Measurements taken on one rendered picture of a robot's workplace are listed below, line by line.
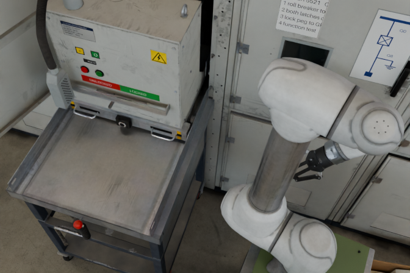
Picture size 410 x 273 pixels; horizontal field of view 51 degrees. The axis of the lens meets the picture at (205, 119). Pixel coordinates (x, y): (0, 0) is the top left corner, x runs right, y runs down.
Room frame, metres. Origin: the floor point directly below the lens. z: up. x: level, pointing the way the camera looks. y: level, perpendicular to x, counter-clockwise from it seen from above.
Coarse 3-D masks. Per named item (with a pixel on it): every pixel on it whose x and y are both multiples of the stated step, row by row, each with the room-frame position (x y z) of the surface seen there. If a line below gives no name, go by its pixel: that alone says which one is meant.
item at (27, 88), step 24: (0, 0) 1.19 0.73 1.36; (24, 0) 1.27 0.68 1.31; (0, 24) 1.16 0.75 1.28; (24, 24) 1.22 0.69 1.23; (0, 48) 1.11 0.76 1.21; (24, 48) 1.20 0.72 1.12; (0, 72) 1.09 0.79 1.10; (24, 72) 1.17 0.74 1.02; (0, 96) 1.05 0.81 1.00; (24, 96) 1.13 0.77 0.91; (48, 96) 1.19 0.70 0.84; (0, 120) 1.01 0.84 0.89
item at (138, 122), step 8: (72, 104) 1.11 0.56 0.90; (80, 104) 1.10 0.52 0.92; (88, 104) 1.09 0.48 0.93; (88, 112) 1.09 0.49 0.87; (104, 112) 1.07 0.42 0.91; (112, 112) 1.06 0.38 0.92; (120, 112) 1.06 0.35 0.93; (136, 120) 1.03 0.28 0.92; (144, 120) 1.02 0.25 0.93; (144, 128) 1.02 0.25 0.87; (160, 128) 1.00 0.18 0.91; (168, 128) 0.99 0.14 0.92; (176, 128) 0.99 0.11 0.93; (184, 128) 0.99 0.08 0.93; (184, 136) 0.97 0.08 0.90
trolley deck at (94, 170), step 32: (64, 128) 1.02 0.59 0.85; (96, 128) 1.03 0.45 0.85; (64, 160) 0.86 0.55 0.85; (96, 160) 0.87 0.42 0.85; (128, 160) 0.88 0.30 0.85; (160, 160) 0.89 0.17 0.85; (192, 160) 0.92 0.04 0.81; (32, 192) 0.72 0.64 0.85; (64, 192) 0.73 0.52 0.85; (96, 192) 0.73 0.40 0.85; (128, 192) 0.74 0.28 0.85; (128, 224) 0.61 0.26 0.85; (160, 224) 0.62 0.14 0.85
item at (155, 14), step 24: (48, 0) 1.17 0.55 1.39; (96, 0) 1.18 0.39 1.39; (120, 0) 1.19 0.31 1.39; (144, 0) 1.19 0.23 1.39; (168, 0) 1.20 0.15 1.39; (192, 0) 1.21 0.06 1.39; (120, 24) 1.06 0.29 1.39; (144, 24) 1.07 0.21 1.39; (168, 24) 1.08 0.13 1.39; (192, 24) 1.11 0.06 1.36; (192, 48) 1.11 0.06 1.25; (192, 72) 1.12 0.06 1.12; (192, 96) 1.12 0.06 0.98
